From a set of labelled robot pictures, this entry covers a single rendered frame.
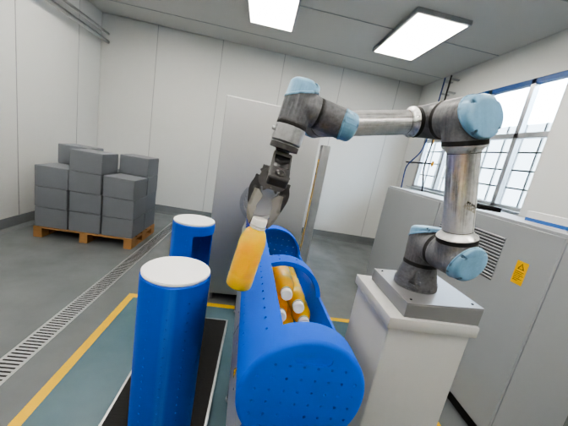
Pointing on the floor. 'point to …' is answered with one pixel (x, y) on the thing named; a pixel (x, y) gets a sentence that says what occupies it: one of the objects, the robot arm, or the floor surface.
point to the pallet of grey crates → (96, 194)
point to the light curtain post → (314, 201)
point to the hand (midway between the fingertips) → (259, 221)
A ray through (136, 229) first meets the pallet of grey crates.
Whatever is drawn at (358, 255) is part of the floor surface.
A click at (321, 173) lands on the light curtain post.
